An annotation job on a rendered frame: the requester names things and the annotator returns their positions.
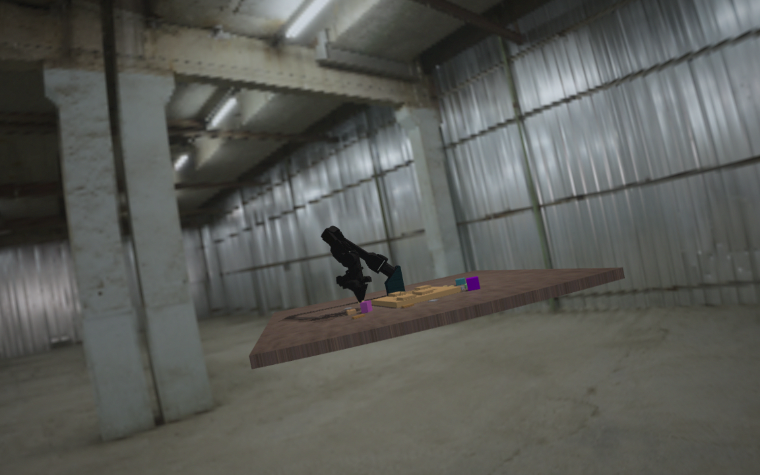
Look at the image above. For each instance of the tan puzzle board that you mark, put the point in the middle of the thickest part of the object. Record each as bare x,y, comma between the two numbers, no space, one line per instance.
423,293

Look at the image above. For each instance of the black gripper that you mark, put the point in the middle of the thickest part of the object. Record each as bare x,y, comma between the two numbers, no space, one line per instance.
357,282

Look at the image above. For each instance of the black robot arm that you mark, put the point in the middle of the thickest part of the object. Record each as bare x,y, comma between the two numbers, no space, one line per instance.
340,247

